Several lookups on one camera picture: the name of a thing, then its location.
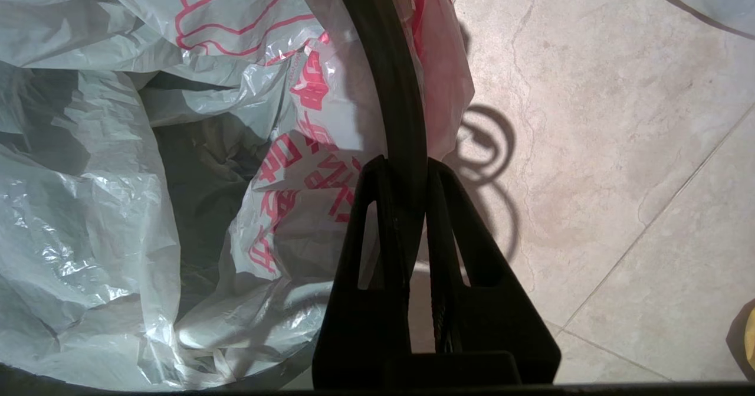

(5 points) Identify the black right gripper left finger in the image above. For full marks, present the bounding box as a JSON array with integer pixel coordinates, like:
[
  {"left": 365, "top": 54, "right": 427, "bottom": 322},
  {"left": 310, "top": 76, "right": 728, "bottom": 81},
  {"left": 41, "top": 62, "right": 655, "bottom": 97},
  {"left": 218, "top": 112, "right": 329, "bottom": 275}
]
[{"left": 313, "top": 155, "right": 411, "bottom": 388}]

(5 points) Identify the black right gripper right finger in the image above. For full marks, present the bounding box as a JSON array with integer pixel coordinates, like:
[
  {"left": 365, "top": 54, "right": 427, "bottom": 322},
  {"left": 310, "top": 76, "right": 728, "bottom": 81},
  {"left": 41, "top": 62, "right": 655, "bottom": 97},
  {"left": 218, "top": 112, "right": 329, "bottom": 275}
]
[{"left": 426, "top": 158, "right": 562, "bottom": 385}]

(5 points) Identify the grey bin rim ring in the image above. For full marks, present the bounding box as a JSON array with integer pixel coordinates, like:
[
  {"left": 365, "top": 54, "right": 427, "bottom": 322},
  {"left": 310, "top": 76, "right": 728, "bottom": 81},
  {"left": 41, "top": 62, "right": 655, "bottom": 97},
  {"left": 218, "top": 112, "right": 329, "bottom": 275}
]
[{"left": 327, "top": 0, "right": 428, "bottom": 267}]

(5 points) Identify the translucent white trash bag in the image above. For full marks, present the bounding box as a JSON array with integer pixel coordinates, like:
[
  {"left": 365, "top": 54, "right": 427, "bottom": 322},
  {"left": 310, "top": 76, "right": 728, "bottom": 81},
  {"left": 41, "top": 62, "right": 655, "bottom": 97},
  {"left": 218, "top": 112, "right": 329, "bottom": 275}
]
[{"left": 0, "top": 0, "right": 475, "bottom": 391}]

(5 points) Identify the yellow bag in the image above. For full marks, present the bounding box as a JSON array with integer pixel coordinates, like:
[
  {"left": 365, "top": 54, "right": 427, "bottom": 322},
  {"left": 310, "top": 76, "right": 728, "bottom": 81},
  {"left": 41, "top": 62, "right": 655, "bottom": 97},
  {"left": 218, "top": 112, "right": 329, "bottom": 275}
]
[{"left": 744, "top": 307, "right": 755, "bottom": 370}]

